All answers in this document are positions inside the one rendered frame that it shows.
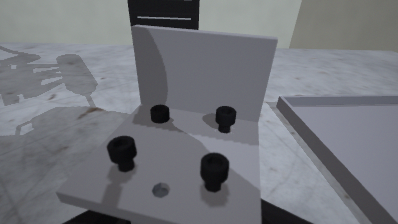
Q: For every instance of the grey l-shaped bracket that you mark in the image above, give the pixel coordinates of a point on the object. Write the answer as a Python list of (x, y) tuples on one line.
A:
[(192, 72)]

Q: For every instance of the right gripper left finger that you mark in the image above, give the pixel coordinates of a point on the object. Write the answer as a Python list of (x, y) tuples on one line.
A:
[(92, 217)]

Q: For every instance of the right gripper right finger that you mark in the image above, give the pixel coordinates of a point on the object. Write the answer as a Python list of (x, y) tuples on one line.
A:
[(271, 214)]

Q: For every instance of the light grey shallow tray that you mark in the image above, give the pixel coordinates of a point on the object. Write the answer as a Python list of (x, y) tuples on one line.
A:
[(363, 130)]

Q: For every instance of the black screw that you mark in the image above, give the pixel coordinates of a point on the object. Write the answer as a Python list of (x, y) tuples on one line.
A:
[(225, 117), (122, 151), (214, 171), (160, 114)]

